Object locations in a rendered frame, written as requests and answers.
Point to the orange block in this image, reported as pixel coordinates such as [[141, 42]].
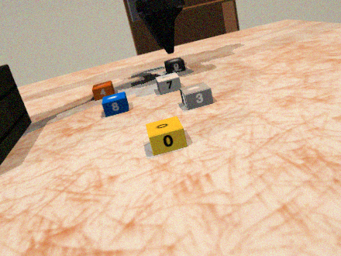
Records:
[[102, 89]]

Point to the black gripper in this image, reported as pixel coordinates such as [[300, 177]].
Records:
[[159, 17]]

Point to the yellow block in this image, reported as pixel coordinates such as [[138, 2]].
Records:
[[166, 135]]

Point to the blue block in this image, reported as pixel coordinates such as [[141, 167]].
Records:
[[115, 104]]

